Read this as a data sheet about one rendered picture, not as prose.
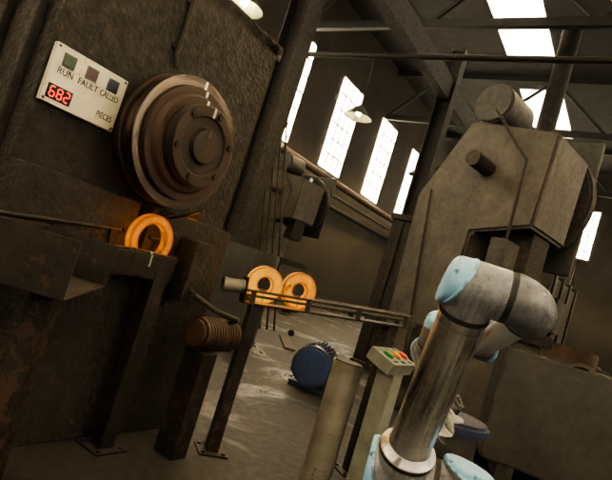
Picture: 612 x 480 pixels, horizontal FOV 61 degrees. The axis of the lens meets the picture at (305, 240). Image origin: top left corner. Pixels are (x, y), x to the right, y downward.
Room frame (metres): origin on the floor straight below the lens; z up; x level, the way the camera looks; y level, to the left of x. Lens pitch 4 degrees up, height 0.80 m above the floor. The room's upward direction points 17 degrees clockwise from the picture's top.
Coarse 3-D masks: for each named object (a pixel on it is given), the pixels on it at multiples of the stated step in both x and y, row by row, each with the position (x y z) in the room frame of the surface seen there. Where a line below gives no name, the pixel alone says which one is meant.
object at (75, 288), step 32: (0, 224) 1.16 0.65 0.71; (32, 224) 1.34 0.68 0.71; (0, 256) 1.16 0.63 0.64; (32, 256) 1.16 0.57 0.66; (64, 256) 1.17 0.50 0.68; (96, 256) 1.42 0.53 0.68; (32, 288) 1.16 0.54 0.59; (64, 288) 1.17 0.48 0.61; (96, 288) 1.37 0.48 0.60; (32, 320) 1.29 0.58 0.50; (32, 352) 1.29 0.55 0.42; (0, 384) 1.29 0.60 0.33; (32, 384) 1.34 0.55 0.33; (0, 416) 1.29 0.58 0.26; (0, 448) 1.29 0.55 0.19
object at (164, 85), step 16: (160, 80) 1.73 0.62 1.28; (176, 80) 1.72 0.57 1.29; (192, 80) 1.78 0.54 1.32; (144, 96) 1.67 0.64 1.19; (128, 112) 1.68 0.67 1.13; (144, 112) 1.66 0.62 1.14; (128, 128) 1.67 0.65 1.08; (128, 144) 1.67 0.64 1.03; (128, 160) 1.70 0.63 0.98; (144, 176) 1.72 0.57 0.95; (224, 176) 2.02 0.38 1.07; (144, 192) 1.80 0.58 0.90; (160, 192) 1.79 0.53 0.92; (208, 192) 1.98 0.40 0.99; (176, 208) 1.87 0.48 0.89
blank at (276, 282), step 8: (256, 272) 2.14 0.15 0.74; (264, 272) 2.15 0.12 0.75; (272, 272) 2.16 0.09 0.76; (256, 280) 2.14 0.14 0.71; (272, 280) 2.17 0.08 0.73; (280, 280) 2.18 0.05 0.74; (248, 288) 2.13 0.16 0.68; (256, 288) 2.14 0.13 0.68; (272, 288) 2.17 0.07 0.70; (280, 288) 2.18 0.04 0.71; (272, 296) 2.17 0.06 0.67
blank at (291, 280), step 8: (296, 272) 2.21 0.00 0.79; (288, 280) 2.19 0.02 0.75; (296, 280) 2.20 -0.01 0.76; (304, 280) 2.22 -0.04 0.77; (312, 280) 2.23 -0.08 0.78; (288, 288) 2.20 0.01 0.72; (304, 288) 2.25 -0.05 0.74; (312, 288) 2.23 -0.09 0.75; (304, 296) 2.23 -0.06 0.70; (312, 296) 2.24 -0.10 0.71; (288, 304) 2.20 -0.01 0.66; (296, 304) 2.21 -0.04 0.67
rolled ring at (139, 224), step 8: (144, 216) 1.80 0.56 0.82; (152, 216) 1.81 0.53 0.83; (160, 216) 1.84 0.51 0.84; (136, 224) 1.78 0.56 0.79; (144, 224) 1.79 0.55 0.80; (160, 224) 1.85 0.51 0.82; (168, 224) 1.88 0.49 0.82; (128, 232) 1.78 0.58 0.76; (136, 232) 1.78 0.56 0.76; (168, 232) 1.89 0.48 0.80; (128, 240) 1.77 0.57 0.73; (136, 240) 1.79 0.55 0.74; (168, 240) 1.90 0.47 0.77; (160, 248) 1.90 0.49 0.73; (168, 248) 1.91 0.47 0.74
